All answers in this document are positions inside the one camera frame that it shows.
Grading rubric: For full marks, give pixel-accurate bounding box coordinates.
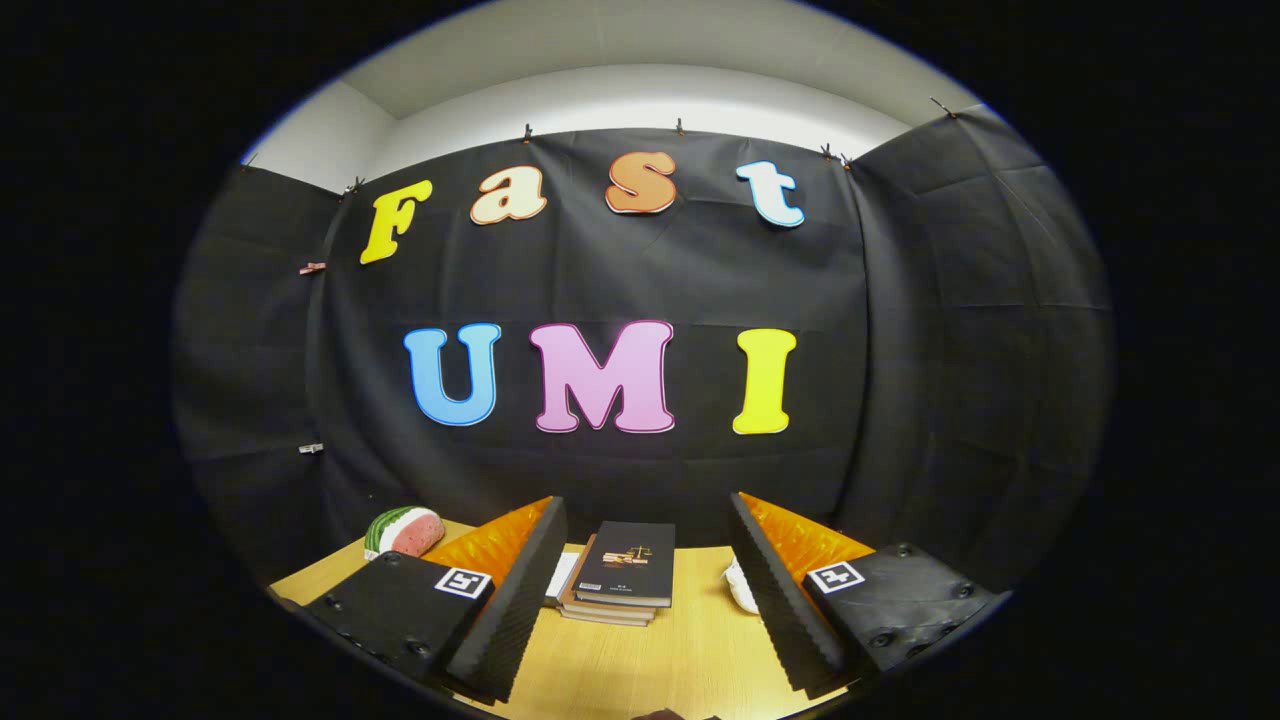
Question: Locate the watermelon slice toy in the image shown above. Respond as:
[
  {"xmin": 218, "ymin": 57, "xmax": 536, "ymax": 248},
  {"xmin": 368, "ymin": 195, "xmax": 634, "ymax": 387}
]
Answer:
[{"xmin": 363, "ymin": 506, "xmax": 447, "ymax": 561}]

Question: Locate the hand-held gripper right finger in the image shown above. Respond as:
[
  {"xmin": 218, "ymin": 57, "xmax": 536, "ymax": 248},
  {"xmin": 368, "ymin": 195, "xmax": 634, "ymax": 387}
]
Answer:
[{"xmin": 728, "ymin": 490, "xmax": 1011, "ymax": 701}]

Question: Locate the black cover book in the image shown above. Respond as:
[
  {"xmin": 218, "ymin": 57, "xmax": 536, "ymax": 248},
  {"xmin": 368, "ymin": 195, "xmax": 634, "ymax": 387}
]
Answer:
[{"xmin": 575, "ymin": 520, "xmax": 677, "ymax": 609}]

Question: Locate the portrait cover book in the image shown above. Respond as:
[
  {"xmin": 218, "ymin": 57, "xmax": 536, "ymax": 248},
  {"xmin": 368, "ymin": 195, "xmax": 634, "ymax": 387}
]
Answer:
[{"xmin": 545, "ymin": 550, "xmax": 582, "ymax": 607}]

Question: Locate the white plush face toy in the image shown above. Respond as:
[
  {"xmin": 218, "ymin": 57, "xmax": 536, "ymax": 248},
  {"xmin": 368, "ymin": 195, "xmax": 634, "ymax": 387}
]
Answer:
[{"xmin": 722, "ymin": 556, "xmax": 761, "ymax": 615}]

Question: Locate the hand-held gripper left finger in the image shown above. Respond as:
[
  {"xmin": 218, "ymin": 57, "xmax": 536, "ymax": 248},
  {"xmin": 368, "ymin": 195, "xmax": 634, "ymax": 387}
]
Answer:
[{"xmin": 300, "ymin": 495, "xmax": 569, "ymax": 706}]

